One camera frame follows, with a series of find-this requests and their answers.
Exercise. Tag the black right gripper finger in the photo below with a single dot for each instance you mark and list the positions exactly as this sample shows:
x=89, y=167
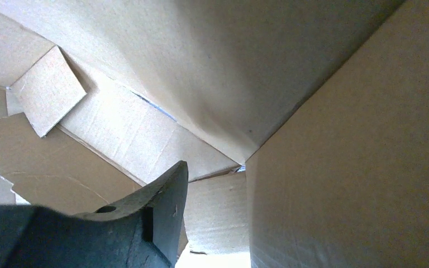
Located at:
x=140, y=230

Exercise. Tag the cardboard box sheet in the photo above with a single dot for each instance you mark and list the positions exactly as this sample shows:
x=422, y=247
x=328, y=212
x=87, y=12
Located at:
x=304, y=124

